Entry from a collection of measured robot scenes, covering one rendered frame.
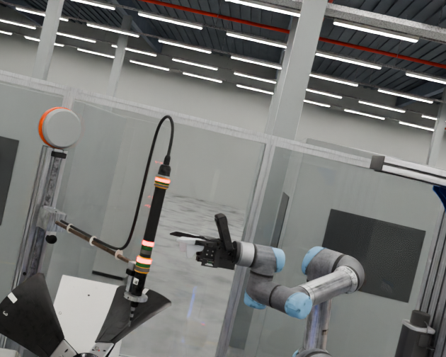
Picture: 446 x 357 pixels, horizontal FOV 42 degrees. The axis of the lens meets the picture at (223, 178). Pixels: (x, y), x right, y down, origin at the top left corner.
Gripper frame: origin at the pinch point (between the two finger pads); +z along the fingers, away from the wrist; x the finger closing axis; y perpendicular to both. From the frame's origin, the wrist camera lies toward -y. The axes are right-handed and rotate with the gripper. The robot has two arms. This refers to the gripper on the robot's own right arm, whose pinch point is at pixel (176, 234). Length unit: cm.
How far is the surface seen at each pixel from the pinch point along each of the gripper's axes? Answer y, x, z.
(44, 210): 8, 54, 37
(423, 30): -279, 601, -454
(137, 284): 16.1, -1.9, 8.5
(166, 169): -18.5, -1.9, 7.7
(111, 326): 34.2, 12.5, 10.8
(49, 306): 30.2, 11.1, 30.7
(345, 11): -279, 635, -336
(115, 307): 30.2, 19.9, 9.5
